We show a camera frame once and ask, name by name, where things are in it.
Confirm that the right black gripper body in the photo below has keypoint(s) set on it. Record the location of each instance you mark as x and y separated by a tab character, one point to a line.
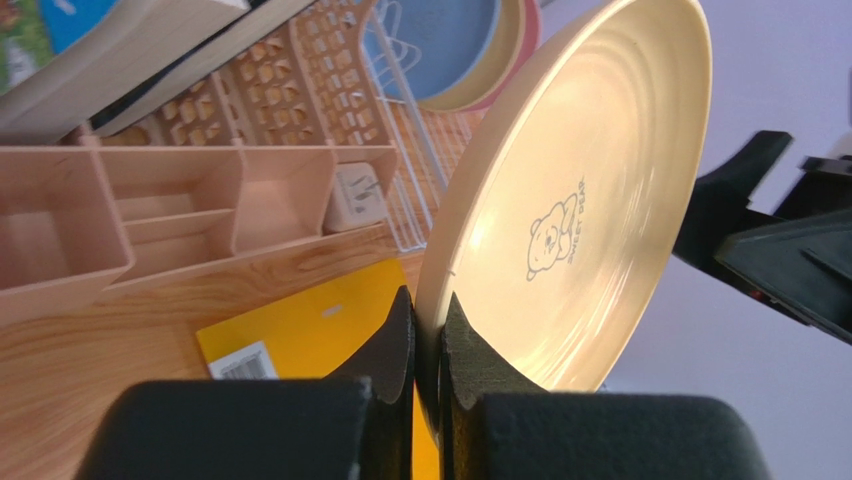
800	262

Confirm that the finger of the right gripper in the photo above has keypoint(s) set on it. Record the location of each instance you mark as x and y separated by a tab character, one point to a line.
721	199

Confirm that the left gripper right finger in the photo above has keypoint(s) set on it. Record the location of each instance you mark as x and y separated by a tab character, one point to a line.
476	384

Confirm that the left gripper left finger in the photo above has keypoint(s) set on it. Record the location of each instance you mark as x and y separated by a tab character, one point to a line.
385	364

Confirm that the yellow bear plate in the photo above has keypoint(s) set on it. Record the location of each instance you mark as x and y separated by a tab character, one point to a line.
563	211

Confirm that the blue plate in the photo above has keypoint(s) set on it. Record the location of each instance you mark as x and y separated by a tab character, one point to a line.
435	43

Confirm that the centre orange plastic sheet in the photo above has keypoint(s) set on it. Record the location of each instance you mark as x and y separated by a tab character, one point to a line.
284	413

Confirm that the white power adapter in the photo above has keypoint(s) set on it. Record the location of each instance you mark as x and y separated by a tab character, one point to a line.
356	199

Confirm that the pink plate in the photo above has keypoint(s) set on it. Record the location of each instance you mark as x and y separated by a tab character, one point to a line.
531	40

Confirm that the pink plastic file organizer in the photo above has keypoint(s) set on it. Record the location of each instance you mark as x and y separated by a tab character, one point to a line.
237	168

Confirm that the middle book black cover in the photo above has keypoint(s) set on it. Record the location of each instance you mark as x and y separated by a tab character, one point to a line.
261	18

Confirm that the left book blue cover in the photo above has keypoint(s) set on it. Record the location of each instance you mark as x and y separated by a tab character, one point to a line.
64	61

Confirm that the white wire dish rack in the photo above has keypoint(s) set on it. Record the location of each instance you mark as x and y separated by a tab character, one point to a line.
430	144

